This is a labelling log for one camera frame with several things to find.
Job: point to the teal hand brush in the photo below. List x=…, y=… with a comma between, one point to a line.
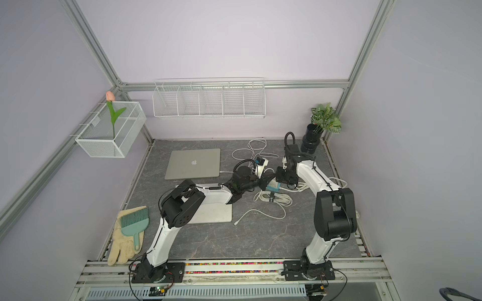
x=133, y=224

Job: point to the front silver laptop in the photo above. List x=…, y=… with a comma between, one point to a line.
x=215, y=207

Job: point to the pink artificial tulip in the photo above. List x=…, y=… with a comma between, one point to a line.
x=114, y=114

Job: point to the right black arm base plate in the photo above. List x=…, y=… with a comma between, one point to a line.
x=295, y=270

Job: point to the beige work glove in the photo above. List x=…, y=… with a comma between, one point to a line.
x=122, y=249

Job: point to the white charger brick front laptop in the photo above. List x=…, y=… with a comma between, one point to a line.
x=261, y=164

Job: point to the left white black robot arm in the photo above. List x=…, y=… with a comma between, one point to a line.
x=194, y=203

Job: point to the white wire wall shelf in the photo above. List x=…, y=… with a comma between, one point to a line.
x=209, y=98

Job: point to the white mesh basket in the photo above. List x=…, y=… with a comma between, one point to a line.
x=96, y=137

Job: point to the rear silver laptop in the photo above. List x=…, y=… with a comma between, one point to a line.
x=193, y=164

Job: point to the white slotted cable duct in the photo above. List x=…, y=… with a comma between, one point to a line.
x=203, y=292

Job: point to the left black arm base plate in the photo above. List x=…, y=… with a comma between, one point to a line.
x=169, y=272

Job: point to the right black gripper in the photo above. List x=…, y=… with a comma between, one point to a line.
x=278, y=172

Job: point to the silver laptop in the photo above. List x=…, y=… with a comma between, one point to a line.
x=215, y=207
x=193, y=164

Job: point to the aluminium front rail frame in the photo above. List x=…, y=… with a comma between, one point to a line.
x=369, y=274

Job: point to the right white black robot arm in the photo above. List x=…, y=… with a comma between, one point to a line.
x=334, y=216

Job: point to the green plant in black pot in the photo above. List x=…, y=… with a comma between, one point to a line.
x=323, y=119

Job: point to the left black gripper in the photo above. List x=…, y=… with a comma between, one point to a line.
x=265, y=178

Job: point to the teal power strip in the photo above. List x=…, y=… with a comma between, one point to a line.
x=273, y=186

